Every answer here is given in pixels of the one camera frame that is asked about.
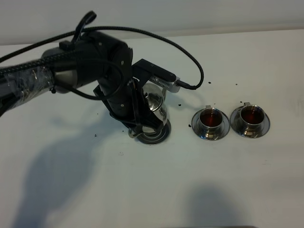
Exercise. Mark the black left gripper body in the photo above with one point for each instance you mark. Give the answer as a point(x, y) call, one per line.
point(127, 102)

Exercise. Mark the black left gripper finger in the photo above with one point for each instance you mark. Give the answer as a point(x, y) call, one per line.
point(149, 120)

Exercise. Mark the stainless steel teapot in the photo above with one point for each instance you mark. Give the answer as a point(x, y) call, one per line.
point(155, 97)

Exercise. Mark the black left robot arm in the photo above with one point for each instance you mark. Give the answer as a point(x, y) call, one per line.
point(92, 65)

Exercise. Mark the round steel teapot tray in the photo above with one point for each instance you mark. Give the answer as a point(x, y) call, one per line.
point(155, 138)

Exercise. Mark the left stainless steel teacup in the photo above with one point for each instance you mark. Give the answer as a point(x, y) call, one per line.
point(210, 117)

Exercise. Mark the stainless steel teacup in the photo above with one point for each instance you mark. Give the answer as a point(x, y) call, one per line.
point(210, 117)
point(252, 116)

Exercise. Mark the right stainless steel teacup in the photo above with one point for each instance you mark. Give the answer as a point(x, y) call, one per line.
point(252, 116)

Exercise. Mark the left steel saucer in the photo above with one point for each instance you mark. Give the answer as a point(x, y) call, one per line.
point(213, 134)

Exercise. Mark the steel saucer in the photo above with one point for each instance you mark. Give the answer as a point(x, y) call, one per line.
point(240, 129)
point(213, 134)

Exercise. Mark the right steel saucer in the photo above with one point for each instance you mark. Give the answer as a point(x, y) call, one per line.
point(240, 129)

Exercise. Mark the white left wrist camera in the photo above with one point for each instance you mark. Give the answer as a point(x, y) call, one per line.
point(145, 71)

